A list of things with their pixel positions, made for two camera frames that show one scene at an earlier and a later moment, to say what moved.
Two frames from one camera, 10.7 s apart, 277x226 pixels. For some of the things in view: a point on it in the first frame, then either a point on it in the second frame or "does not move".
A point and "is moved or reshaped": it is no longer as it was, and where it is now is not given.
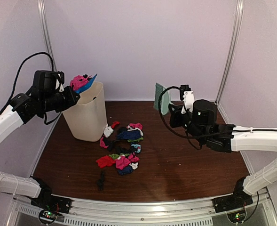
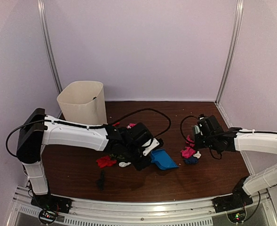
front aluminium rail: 199,212 does not move
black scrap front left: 100,182 does not move
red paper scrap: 105,161 does not move
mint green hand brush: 165,100 is moved or reshaped
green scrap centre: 115,156 does not move
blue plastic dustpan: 86,86 → 162,159
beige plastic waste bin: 87,119 does not move
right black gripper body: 175,123 → 199,145
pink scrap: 122,162 → 187,152
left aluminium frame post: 44,20 does not move
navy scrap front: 126,170 → 191,160
